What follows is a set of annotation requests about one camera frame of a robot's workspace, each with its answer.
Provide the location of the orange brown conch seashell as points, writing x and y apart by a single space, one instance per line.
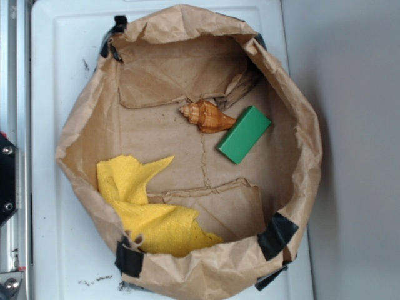
207 117

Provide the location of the green rectangular block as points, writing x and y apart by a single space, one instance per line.
241 138

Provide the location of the metal frame rail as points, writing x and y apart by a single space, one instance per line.
16 249

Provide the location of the black metal bracket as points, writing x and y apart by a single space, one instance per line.
9 179

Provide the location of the brown paper bag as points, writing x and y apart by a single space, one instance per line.
260 207

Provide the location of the yellow cloth rag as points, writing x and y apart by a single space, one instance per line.
165 228

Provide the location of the white plastic tray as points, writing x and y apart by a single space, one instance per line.
70 259

